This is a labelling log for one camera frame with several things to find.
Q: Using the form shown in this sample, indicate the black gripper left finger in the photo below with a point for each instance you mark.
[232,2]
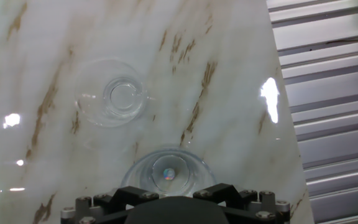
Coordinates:
[120,199]

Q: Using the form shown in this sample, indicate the glass mug with water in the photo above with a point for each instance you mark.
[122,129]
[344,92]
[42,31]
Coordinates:
[169,161]

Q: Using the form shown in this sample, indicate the small empty glass cup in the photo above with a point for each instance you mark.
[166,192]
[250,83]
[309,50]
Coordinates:
[123,96]

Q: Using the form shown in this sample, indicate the marble pattern table sheet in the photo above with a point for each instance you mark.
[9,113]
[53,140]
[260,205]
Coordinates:
[197,109]

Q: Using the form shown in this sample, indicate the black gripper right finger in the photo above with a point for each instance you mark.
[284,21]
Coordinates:
[238,199]

